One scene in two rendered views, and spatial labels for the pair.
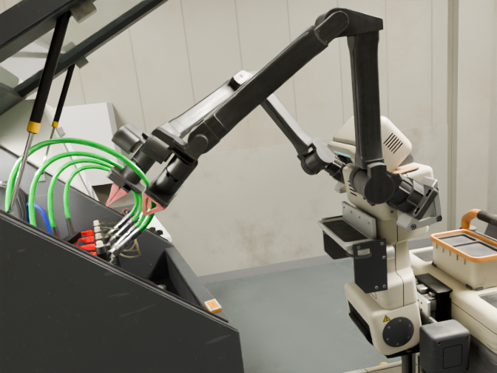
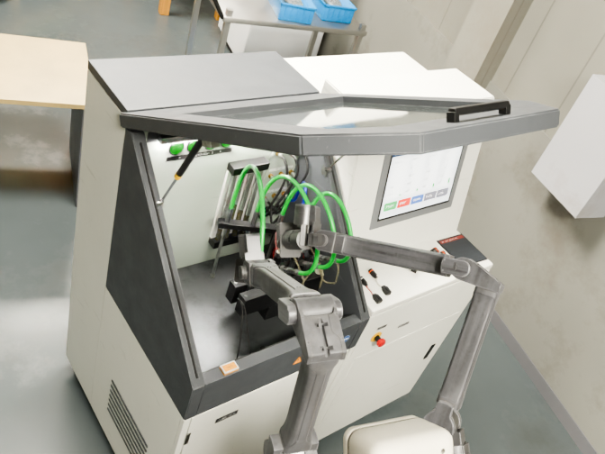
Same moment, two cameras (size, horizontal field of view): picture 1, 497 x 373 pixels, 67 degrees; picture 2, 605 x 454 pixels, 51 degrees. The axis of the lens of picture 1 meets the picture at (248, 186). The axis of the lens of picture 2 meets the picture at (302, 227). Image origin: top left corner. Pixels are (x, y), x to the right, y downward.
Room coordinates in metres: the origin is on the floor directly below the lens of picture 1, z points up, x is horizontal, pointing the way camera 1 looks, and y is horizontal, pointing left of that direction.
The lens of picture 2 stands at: (0.42, -0.96, 2.46)
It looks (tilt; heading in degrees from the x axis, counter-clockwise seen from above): 38 degrees down; 64
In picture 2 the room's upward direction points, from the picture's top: 21 degrees clockwise
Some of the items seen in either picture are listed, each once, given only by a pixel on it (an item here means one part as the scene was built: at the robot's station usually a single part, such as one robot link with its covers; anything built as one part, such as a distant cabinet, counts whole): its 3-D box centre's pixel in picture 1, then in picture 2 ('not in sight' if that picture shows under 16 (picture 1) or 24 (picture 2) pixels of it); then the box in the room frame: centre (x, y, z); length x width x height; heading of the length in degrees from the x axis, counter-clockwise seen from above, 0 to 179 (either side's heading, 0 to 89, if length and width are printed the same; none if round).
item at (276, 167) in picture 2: not in sight; (282, 174); (1.12, 0.77, 1.20); 0.13 x 0.03 x 0.31; 23
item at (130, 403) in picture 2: not in sight; (212, 383); (0.99, 0.46, 0.39); 0.70 x 0.58 x 0.79; 23
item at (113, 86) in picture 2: not in sight; (248, 227); (1.15, 0.99, 0.75); 1.40 x 0.28 x 1.50; 23
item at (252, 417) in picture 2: not in sight; (252, 435); (1.10, 0.20, 0.44); 0.65 x 0.02 x 0.68; 23
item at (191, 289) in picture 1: (194, 300); (281, 360); (1.09, 0.21, 0.87); 0.62 x 0.04 x 0.16; 23
